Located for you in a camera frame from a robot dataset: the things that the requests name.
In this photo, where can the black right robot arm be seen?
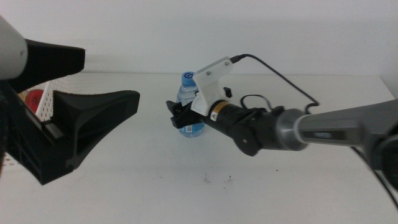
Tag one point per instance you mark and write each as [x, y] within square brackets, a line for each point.
[326, 130]

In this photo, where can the clear water bottle blue cap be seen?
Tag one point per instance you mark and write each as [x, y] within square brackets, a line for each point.
[186, 91]

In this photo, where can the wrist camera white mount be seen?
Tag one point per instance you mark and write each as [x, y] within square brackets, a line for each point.
[9, 49]
[208, 87]

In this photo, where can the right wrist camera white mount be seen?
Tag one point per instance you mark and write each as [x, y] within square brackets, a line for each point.
[208, 87]

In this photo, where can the white perforated plastic basket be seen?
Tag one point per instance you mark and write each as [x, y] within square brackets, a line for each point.
[46, 105]

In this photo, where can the red cola can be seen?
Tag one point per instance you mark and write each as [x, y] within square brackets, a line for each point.
[34, 101]

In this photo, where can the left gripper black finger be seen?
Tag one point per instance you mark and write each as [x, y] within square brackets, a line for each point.
[53, 60]
[93, 115]

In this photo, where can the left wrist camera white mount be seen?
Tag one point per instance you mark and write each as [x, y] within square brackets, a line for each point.
[9, 49]

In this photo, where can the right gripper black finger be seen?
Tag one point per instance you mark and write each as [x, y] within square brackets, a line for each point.
[174, 109]
[228, 92]

